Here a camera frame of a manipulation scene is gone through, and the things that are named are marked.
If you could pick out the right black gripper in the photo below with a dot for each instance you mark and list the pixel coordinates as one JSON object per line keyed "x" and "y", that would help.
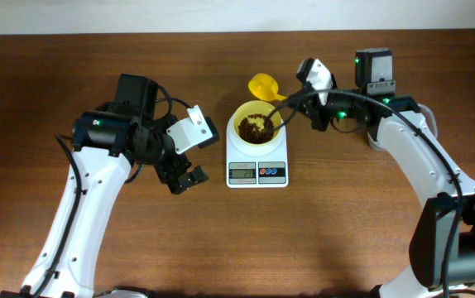
{"x": 314, "y": 109}

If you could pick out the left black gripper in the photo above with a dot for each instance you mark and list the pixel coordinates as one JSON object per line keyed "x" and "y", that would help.
{"x": 178, "y": 170}

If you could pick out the yellow plastic measuring scoop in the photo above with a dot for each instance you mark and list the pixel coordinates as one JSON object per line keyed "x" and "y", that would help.
{"x": 265, "y": 88}

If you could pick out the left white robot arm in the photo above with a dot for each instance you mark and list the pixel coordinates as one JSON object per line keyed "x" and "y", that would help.
{"x": 107, "y": 150}

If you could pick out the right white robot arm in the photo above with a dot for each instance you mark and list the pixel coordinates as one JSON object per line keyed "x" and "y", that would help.
{"x": 442, "y": 248}

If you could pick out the pale yellow plastic bowl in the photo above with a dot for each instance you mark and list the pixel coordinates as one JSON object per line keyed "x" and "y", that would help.
{"x": 251, "y": 107}

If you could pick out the white digital kitchen scale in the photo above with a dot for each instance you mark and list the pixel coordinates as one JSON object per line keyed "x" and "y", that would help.
{"x": 255, "y": 165}

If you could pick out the red beans in bowl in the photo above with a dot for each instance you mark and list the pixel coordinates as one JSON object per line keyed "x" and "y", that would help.
{"x": 256, "y": 128}

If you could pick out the clear plastic food container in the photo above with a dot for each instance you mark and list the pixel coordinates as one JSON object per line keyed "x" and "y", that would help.
{"x": 429, "y": 120}

